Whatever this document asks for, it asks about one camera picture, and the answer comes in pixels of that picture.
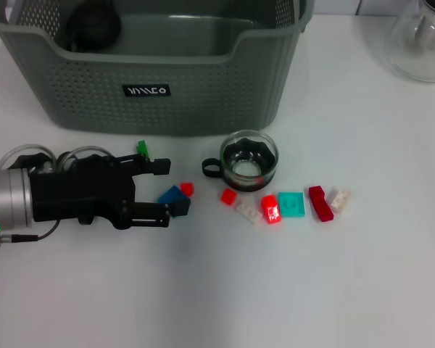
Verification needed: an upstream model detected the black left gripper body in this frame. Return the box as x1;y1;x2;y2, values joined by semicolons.
28;155;137;229

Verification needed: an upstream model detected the beige white toy brick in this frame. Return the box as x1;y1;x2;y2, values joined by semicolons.
328;187;352;214

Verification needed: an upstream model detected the grey-green perforated storage bin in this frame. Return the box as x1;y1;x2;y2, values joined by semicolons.
0;0;315;137

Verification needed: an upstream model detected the green toy brick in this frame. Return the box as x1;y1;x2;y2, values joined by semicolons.
134;140;150;160

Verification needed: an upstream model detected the blue square toy plate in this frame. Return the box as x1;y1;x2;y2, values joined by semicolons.
157;185;189;206

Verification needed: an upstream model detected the white flat toy brick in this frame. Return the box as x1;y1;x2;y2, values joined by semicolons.
235;202;264;225

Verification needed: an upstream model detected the bright red toy brick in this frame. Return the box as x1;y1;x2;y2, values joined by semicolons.
260;194;282;225

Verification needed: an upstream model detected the teal square toy plate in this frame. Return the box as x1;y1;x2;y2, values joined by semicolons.
278;191;307;219

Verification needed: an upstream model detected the black round teapot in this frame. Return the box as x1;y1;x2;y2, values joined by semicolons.
64;1;123;51

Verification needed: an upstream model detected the dark red long brick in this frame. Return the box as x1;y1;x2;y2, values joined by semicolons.
307;185;335;222

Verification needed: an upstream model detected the clear glass carafe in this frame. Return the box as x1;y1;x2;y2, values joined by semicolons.
386;0;435;83

